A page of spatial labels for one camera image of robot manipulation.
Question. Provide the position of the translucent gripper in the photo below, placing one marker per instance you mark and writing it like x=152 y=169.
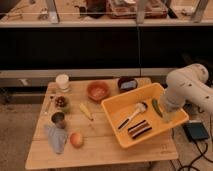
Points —
x=167 y=115

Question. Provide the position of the orange-red apple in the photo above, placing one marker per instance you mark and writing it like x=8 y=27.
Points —
x=76 y=139

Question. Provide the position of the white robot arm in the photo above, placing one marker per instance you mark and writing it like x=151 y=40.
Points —
x=186 y=84

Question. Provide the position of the small metal cup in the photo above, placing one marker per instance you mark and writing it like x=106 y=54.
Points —
x=58 y=119

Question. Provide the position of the white paper cup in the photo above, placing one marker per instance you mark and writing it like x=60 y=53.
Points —
x=62 y=82

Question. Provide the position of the green cucumber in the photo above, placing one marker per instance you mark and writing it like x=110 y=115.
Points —
x=156 y=107

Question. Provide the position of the dark striped block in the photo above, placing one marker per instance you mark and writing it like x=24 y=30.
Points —
x=139 y=129

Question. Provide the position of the dark bowl with blue item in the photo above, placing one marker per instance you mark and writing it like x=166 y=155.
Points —
x=127 y=84

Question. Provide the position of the orange plastic bowl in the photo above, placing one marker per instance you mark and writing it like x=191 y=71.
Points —
x=98 y=90

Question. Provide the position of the green bowl with grapes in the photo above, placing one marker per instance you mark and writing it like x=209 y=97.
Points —
x=62 y=103

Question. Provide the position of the blue-grey cloth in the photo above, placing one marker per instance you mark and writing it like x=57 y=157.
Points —
x=57 y=138

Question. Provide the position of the red crate on shelf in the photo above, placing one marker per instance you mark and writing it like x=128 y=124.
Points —
x=128 y=9

